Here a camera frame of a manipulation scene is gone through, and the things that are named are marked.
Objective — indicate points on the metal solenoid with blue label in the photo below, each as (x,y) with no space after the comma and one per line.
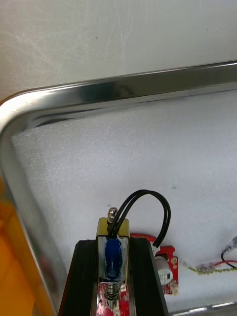
(113,256)

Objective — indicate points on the steel tray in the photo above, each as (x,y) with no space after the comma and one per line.
(98,91)

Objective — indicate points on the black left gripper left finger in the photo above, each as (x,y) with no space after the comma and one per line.
(79,284)

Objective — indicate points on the yellow-orange plastic bin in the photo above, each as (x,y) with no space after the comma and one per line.
(14,271)

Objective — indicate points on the round red circuit board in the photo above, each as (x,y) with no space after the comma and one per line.
(172,264)

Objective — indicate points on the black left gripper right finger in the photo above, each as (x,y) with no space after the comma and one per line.
(146,284)

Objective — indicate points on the white sheet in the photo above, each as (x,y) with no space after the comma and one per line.
(123,160)

